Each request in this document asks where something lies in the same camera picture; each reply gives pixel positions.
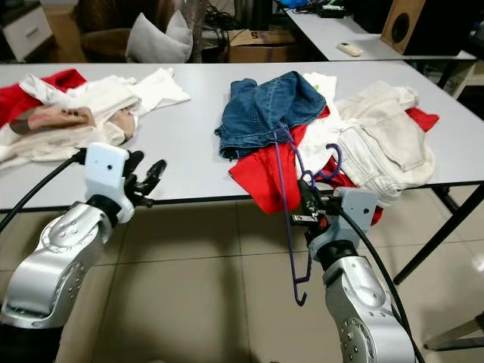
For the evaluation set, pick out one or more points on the blue object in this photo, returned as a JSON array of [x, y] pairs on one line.
[[293, 4]]

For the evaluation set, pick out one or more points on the grey cushion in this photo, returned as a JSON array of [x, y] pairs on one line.
[[159, 44]]

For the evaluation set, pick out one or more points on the wooden and black speaker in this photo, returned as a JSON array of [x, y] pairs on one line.
[[401, 23]]

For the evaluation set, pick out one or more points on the white table black frame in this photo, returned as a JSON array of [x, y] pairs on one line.
[[197, 151]]

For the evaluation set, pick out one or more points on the white drawer unit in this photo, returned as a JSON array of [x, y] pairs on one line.
[[30, 30]]

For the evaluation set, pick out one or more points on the blue plastic clothes hanger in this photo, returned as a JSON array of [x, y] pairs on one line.
[[340, 159]]

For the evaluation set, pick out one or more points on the printed cardboard box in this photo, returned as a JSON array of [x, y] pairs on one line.
[[261, 49]]

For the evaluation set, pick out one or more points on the patterned tied curtain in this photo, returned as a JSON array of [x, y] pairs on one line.
[[197, 23]]

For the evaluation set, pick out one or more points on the plain white T-shirt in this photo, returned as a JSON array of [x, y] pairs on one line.
[[159, 87]]

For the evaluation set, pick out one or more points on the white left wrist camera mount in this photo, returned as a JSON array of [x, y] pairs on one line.
[[106, 170]]

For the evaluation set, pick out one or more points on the white desk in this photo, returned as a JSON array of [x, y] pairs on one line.
[[318, 34]]

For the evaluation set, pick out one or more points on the cream denim trousers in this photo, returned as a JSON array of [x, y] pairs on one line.
[[386, 144]]

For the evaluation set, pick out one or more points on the white T-shirt pink print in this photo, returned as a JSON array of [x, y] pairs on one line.
[[45, 147]]

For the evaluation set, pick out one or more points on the cream remote control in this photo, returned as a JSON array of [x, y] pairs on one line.
[[351, 49]]

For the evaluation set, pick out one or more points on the blue denim jeans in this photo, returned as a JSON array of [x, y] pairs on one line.
[[265, 113]]

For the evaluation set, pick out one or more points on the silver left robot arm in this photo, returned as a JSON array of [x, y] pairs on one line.
[[60, 257]]

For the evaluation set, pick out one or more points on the red shorts white stitching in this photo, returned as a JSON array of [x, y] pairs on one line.
[[261, 178]]

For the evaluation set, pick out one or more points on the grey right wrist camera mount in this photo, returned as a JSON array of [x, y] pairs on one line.
[[357, 204]]

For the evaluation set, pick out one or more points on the white shirt yellow-green tag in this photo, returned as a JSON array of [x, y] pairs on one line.
[[318, 140]]

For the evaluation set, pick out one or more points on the brown armchair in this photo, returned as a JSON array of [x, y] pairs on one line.
[[102, 23]]

